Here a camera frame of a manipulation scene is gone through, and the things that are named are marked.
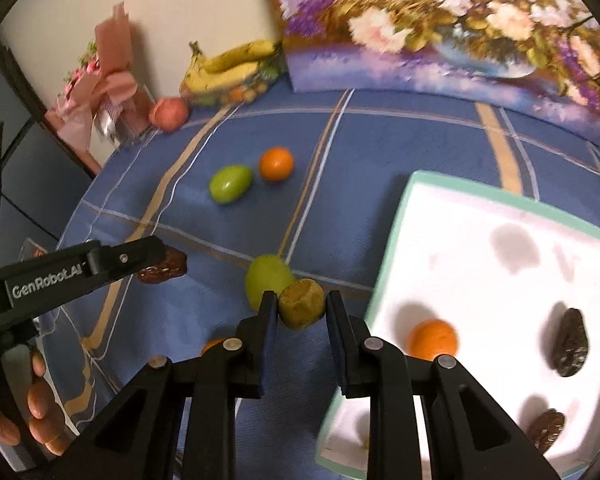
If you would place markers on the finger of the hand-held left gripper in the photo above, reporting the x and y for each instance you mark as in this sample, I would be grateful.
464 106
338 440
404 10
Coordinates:
130 257

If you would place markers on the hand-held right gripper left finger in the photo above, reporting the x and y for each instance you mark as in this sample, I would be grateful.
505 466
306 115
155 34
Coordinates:
270 350

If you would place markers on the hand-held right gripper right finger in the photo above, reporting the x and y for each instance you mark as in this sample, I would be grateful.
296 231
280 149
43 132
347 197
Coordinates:
337 355

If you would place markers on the round brown date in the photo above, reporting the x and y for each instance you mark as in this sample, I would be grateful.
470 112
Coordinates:
172 266

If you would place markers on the small olive-brown pitted fruit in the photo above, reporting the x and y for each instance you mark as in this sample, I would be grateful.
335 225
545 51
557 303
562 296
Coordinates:
301 305

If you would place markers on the orange tangerine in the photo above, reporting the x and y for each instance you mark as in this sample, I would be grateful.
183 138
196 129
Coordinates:
212 346
432 338
276 163

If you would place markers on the white tray with teal rim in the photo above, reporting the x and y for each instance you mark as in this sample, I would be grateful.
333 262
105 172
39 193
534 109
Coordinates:
480 285

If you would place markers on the long reddish-brown date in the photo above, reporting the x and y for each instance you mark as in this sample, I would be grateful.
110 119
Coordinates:
547 429

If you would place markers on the dark wrinkled date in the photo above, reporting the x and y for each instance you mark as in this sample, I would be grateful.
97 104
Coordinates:
571 342

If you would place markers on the person's left hand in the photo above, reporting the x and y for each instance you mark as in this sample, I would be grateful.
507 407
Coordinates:
47 405

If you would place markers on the glass mug with red label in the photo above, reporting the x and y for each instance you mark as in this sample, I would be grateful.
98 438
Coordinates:
32 249

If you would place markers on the pink wrapped flower bouquet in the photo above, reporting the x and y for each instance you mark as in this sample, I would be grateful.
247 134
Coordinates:
112 85

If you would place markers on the blue plaid tablecloth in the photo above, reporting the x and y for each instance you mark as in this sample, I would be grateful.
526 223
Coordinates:
330 160

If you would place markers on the yellow banana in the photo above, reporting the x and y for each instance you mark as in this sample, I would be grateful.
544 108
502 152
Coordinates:
220 77
240 55

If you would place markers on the clear container of small fruit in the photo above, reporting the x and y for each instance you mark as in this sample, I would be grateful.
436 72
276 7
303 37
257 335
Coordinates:
250 89

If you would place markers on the floral painting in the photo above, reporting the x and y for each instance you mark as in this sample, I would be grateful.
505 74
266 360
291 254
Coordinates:
430 35

